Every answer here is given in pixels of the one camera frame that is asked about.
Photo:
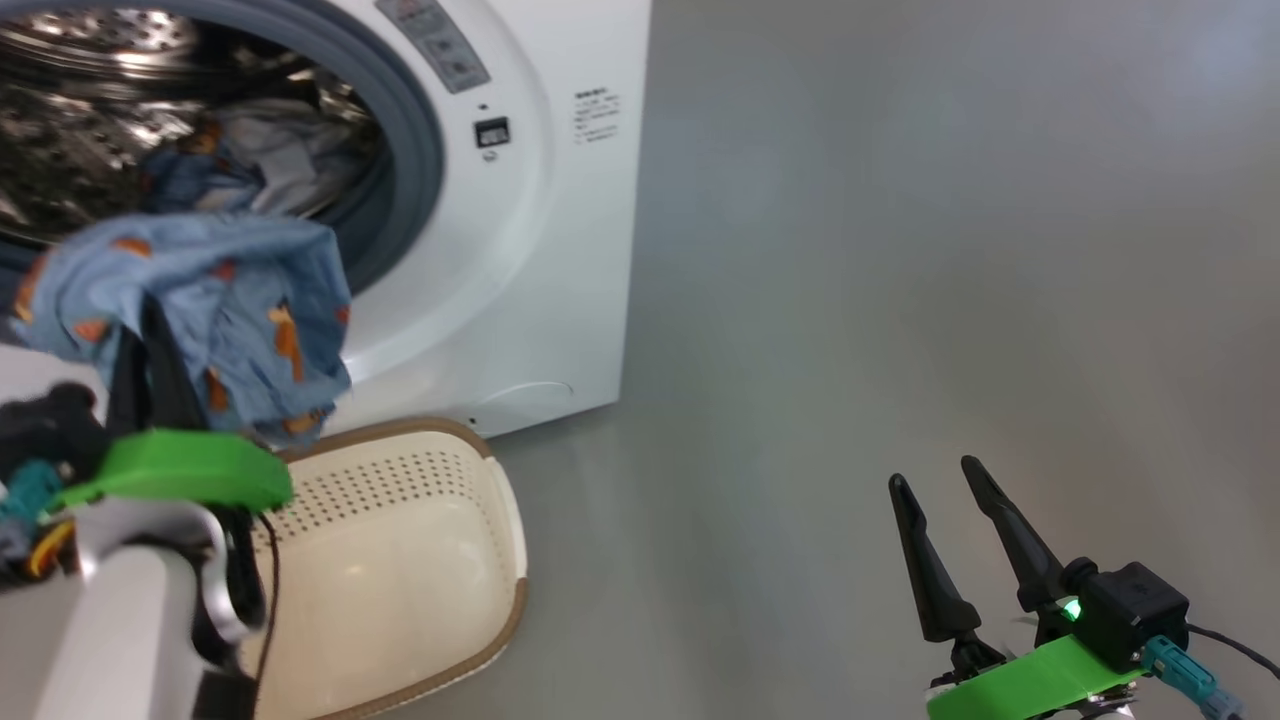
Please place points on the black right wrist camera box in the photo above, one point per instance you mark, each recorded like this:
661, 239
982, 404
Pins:
1135, 610

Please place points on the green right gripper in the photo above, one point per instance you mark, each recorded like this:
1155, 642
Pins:
1030, 685

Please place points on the blue garment orange waffle print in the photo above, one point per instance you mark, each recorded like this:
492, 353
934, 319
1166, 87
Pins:
220, 290

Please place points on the cream laundry basket brown rim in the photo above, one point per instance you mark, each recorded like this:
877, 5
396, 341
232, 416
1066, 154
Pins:
400, 580

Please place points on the perforated steel washer drum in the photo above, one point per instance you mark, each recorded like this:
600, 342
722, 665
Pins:
70, 130

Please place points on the blue bear-print garment white lining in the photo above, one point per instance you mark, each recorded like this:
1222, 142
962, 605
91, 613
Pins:
290, 150

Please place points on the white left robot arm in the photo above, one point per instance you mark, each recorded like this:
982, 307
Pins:
120, 620

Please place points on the white front-load washing machine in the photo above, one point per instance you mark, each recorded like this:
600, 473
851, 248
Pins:
560, 250

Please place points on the round white drain filter cover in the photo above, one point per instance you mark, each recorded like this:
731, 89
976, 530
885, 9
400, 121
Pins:
525, 395

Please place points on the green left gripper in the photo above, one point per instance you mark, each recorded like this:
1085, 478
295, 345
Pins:
180, 470

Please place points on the grey warning sticker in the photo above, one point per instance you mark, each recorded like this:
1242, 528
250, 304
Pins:
435, 45

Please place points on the black door latch socket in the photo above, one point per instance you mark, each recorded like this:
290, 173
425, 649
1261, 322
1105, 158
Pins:
492, 132

